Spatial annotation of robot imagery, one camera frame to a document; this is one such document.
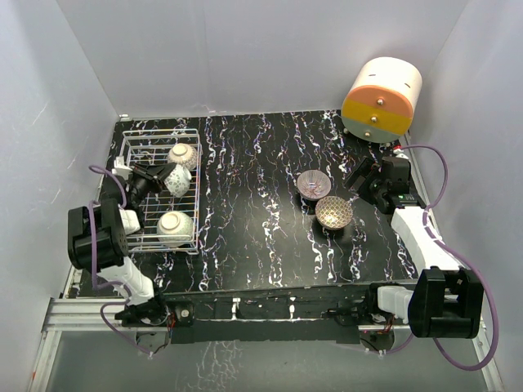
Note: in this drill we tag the black front base frame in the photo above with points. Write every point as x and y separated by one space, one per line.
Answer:
334 313

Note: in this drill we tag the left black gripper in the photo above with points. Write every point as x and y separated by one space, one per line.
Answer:
153 175

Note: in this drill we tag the white wire dish rack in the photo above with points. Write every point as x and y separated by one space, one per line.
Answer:
151 147

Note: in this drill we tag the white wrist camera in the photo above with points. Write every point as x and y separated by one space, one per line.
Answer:
119 165
399 152

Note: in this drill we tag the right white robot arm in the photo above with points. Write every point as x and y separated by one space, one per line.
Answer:
447 299

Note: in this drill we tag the orange yellow cylindrical drawer unit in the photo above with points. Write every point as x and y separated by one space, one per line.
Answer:
380 105

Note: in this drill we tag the pink spoked patterned bowl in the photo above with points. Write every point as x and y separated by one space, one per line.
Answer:
183 154

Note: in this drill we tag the red patterned bowl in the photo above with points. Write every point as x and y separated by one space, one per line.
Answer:
178 181

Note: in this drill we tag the brown lattice patterned bowl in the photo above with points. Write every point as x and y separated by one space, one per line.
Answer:
333 212

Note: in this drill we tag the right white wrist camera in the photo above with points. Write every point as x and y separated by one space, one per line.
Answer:
399 152

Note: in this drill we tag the green patterned bowl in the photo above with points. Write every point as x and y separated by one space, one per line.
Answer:
175 229

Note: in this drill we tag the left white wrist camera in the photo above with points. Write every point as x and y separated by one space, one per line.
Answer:
119 165

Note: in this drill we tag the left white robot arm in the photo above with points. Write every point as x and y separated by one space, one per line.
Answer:
97 233

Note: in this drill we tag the purple striped bowl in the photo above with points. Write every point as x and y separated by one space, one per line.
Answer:
313 185

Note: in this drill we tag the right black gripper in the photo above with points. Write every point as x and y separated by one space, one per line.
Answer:
363 171

